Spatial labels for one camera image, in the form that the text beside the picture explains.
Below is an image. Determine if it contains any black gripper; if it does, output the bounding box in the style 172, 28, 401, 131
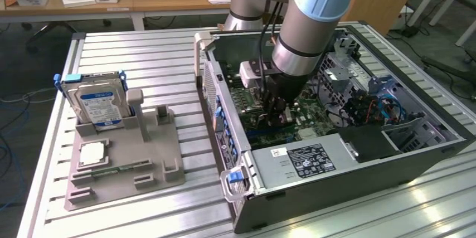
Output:
262, 72, 310, 111

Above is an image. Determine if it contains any green motherboard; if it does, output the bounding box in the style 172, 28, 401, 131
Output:
228, 69, 342, 149

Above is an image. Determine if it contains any silver chipset heatsink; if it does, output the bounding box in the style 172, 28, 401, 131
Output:
297, 128, 321, 140

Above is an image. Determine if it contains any grey power supply unit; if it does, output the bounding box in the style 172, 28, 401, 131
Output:
252, 133, 361, 189

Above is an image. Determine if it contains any black power adapter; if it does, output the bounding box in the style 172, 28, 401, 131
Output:
400, 25, 420, 38

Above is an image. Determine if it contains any grey metal disk bay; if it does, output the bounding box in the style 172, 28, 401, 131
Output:
381, 117, 446, 154

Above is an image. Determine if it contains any open grey PC case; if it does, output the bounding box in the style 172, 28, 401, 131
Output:
193, 20, 476, 235

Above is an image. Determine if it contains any black stand foot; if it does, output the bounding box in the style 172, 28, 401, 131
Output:
420, 55, 476, 82

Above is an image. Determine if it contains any wooden desk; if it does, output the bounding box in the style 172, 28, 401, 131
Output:
0, 0, 336, 31

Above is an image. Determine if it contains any grey parts rack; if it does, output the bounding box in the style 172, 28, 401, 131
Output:
62, 89, 186, 212

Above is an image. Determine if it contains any hard disk with blue caddy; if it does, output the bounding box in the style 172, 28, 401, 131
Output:
53, 70, 129, 133

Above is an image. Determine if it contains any green RAM stick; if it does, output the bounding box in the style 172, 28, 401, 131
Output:
90, 164, 137, 179

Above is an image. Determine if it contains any silver CPU chip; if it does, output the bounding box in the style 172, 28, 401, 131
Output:
78, 142, 106, 166

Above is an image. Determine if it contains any black chair base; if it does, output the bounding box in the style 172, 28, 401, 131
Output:
24, 20, 112, 52

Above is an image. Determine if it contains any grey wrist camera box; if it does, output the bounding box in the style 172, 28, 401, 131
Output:
240, 61, 272, 90

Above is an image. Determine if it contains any red wire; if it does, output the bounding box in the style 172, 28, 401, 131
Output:
362, 97, 376, 123

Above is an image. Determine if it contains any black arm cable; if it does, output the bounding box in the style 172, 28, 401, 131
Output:
257, 0, 285, 102

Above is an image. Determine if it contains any blue wire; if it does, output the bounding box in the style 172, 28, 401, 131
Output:
377, 93, 408, 124

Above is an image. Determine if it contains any white floor cable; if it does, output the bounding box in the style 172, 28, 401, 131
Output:
0, 87, 56, 104

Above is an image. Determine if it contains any blue floor cable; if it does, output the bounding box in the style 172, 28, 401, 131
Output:
0, 101, 30, 211

